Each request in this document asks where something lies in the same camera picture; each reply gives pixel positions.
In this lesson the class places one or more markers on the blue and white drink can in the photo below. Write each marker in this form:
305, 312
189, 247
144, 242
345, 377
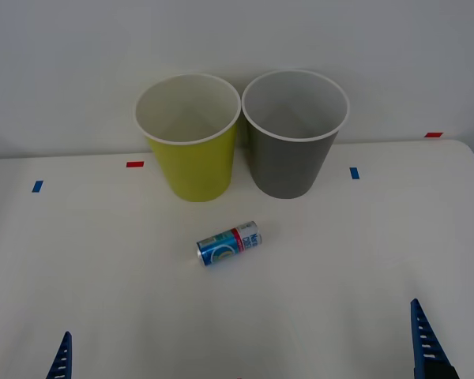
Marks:
225, 246

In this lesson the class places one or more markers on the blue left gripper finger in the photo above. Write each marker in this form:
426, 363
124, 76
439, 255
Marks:
61, 361

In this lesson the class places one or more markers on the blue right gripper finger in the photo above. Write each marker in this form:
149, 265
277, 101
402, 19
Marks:
424, 343

